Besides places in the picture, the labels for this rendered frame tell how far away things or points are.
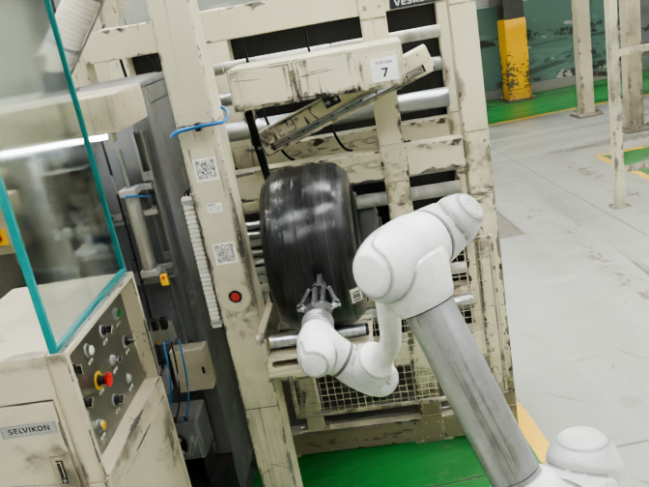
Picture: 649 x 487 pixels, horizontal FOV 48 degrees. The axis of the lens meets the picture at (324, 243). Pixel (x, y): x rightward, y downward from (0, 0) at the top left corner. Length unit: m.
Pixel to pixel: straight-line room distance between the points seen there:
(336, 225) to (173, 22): 0.79
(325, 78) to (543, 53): 9.79
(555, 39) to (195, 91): 10.24
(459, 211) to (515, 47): 10.06
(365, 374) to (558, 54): 10.66
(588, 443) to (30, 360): 1.29
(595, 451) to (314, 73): 1.54
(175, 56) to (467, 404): 1.43
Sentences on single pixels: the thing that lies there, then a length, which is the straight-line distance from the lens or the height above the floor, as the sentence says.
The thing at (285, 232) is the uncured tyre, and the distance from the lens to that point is 2.23.
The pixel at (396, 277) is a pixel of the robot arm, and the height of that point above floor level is 1.46.
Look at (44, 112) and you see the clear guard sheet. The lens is 2.05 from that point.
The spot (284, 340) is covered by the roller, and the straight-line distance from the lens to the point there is 2.46.
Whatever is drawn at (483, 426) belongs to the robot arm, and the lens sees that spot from 1.43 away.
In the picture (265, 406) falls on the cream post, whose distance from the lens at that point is 2.69.
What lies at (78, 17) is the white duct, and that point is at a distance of 2.72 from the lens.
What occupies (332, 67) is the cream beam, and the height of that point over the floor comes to 1.74.
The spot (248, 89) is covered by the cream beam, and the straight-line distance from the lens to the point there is 2.57.
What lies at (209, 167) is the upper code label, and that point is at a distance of 2.37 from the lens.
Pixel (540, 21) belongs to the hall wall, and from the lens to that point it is 12.15.
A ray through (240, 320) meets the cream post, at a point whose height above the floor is 0.97.
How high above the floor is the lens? 1.96
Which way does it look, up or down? 18 degrees down
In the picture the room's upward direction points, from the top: 10 degrees counter-clockwise
